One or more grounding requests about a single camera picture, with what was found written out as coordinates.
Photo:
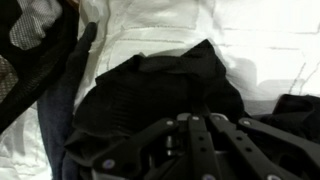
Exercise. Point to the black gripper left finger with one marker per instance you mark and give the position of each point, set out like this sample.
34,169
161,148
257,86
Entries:
169,149

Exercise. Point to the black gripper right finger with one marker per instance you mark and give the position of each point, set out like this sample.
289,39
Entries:
265,152

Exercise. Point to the black sock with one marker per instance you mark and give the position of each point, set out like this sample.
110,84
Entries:
143,90

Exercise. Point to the dark blue sock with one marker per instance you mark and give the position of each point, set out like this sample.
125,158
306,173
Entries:
56,105

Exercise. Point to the black mesh laundry hamper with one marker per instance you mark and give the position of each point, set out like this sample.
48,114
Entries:
36,39

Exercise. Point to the dark clothes pile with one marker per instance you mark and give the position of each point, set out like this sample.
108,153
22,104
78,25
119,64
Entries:
298,115

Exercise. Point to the white duvet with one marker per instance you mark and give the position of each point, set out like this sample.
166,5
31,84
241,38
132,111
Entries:
154,28

